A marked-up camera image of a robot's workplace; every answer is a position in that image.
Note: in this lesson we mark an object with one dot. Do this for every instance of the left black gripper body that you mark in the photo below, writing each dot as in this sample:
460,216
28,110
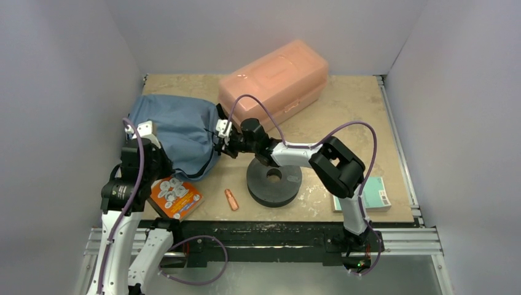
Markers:
160,167

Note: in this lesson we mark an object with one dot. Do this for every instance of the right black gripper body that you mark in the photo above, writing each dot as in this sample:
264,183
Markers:
225,144

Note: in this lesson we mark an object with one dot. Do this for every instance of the orange illustrated book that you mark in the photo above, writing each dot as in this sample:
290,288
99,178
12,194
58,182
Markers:
174,199

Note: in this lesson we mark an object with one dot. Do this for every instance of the blue student backpack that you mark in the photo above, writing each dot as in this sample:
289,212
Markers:
184,127

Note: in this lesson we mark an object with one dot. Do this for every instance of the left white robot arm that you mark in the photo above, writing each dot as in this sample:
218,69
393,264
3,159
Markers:
123,202

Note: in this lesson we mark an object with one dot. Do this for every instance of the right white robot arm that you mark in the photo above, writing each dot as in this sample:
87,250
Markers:
341,172

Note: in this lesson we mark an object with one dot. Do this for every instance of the copper coloured marker pen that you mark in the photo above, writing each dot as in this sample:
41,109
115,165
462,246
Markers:
231,200

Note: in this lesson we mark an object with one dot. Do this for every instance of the pink plastic storage box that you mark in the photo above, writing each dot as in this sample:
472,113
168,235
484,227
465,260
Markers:
275,87

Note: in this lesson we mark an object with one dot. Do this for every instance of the teal paperback book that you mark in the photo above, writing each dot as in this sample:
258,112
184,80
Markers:
375,196

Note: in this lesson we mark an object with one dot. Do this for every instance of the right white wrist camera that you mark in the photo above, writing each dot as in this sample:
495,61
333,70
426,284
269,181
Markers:
223,129

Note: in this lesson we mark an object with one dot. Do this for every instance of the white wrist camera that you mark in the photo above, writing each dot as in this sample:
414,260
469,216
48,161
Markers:
223,129
146,130

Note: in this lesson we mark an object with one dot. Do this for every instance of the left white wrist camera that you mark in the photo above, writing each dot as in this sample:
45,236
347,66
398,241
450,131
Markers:
146,130

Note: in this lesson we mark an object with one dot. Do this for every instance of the black aluminium base frame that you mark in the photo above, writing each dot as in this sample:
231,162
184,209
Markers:
270,241

